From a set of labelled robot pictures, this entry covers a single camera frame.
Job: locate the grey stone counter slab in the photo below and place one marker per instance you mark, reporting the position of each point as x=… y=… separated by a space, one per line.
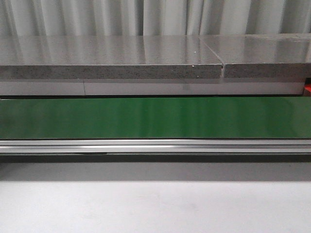
x=107 y=57

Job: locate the red object at right edge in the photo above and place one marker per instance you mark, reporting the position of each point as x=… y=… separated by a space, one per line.
x=307 y=90

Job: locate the aluminium conveyor frame rail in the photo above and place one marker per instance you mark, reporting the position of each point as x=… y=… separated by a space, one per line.
x=165 y=146

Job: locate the white curtain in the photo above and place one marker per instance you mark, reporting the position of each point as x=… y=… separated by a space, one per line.
x=153 y=17

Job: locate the green conveyor belt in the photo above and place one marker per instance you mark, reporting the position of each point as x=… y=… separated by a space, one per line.
x=181 y=117

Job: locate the grey stone slab right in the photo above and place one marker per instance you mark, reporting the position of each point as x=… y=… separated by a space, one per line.
x=281 y=56

